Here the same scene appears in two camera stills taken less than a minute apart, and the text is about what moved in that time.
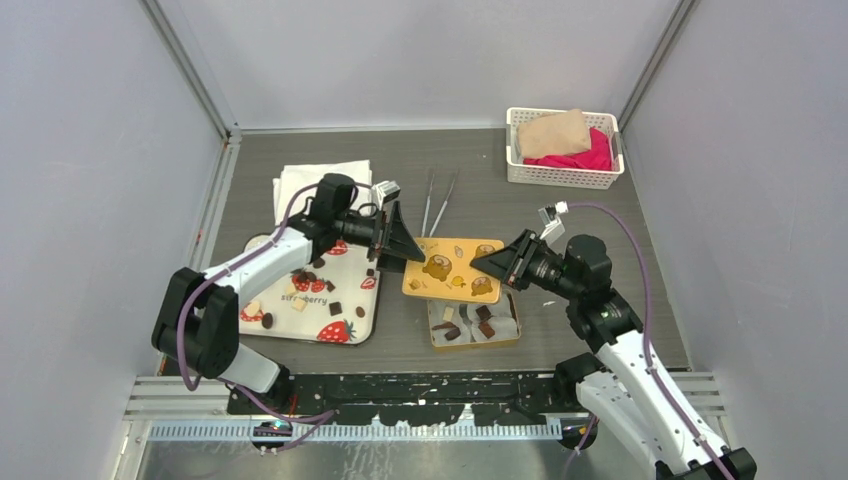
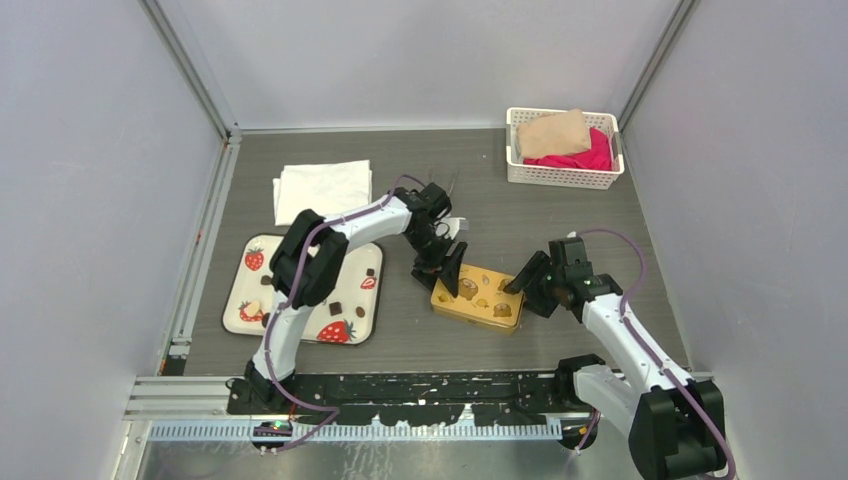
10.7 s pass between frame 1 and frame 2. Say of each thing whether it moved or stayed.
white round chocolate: stayed
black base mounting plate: stayed
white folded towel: stayed
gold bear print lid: moved
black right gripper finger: moved
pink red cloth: stayed
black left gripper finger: moved
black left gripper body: moved
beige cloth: stayed
